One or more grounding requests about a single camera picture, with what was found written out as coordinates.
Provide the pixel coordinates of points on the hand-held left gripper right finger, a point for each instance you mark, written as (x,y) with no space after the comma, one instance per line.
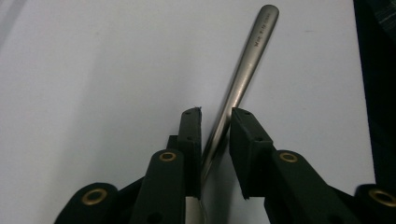
(249,155)

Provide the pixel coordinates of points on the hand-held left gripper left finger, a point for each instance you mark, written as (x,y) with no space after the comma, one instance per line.
(191,149)

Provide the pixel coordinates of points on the metal fork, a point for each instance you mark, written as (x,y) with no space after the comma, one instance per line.
(249,63)

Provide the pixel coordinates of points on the white table mat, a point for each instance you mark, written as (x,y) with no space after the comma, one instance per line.
(93,77)

